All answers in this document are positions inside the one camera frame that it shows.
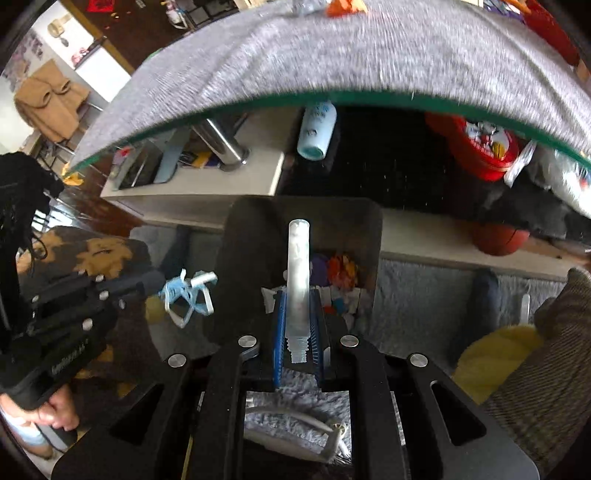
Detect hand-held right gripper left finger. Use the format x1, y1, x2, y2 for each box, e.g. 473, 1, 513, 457
52, 287, 291, 480

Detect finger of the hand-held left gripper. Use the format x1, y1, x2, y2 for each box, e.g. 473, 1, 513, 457
27, 295, 126, 343
31, 270, 166, 309

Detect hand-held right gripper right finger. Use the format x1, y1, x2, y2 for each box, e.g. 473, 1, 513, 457
308, 285, 541, 480

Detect translucent plastic tube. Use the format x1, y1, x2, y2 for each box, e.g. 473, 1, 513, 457
283, 219, 315, 366

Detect golden orange snack wrapper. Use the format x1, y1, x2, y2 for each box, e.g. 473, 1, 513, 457
329, 253, 360, 291

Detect black trash bin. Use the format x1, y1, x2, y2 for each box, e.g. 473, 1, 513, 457
215, 198, 385, 366

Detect person's left forearm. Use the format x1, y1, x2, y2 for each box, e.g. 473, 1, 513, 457
0, 396, 54, 460

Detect person's left hand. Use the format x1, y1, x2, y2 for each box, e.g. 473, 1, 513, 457
36, 385, 80, 433

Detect dark floral blanket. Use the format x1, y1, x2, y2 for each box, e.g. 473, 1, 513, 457
16, 226, 154, 370

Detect grey shaggy rug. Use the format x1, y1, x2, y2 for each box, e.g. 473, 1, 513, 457
129, 226, 573, 462

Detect white table base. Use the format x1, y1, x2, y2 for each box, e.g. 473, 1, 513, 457
100, 111, 302, 232

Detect dark framed tablet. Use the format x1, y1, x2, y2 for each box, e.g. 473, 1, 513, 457
111, 131, 186, 191

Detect metal table leg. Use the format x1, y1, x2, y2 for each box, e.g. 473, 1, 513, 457
191, 116, 251, 173

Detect yellow cloth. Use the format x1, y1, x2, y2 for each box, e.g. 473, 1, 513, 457
455, 323, 546, 405

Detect brown coat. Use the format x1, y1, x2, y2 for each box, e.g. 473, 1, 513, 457
14, 61, 91, 145

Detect basketball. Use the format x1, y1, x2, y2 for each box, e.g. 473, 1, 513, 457
470, 222, 531, 258

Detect light blue bottle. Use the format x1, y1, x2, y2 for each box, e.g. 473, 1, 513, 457
296, 102, 337, 162

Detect white cabinet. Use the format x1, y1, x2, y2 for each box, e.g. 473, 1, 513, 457
74, 39, 136, 103

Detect brown knitted cloth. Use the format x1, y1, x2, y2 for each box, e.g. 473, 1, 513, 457
482, 267, 591, 479

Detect red cartoon bag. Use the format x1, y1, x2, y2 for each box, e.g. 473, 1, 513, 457
425, 113, 525, 182

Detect dark cloth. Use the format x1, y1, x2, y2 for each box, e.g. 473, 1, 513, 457
462, 171, 591, 241

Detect grey tablecloth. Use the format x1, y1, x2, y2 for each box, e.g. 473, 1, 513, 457
69, 0, 591, 168

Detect white printed plastic bag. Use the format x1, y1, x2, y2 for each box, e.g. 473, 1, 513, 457
505, 138, 591, 205

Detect blue white plastic straps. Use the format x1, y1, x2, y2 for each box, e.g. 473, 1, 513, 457
159, 270, 219, 330

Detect white cable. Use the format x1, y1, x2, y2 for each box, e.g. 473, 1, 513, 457
245, 406, 352, 463

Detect black braided cable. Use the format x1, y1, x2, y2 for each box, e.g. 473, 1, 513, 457
0, 151, 66, 342

